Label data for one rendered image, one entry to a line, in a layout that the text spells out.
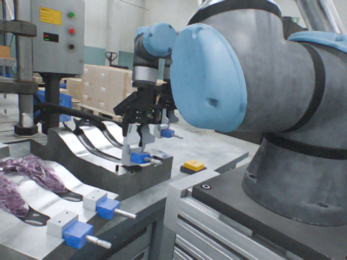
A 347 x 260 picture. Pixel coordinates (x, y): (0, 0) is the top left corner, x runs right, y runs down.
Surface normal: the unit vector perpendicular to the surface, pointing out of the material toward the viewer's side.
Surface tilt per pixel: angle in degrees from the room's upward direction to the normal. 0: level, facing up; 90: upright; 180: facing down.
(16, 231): 0
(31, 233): 0
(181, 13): 90
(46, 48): 90
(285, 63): 59
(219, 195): 0
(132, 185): 90
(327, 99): 94
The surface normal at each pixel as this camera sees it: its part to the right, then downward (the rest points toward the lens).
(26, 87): 0.51, 0.29
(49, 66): 0.79, 0.25
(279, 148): -0.83, 0.01
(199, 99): -0.93, 0.09
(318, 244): 0.12, -0.96
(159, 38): 0.33, 0.09
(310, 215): -0.18, 0.23
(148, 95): -0.58, 0.00
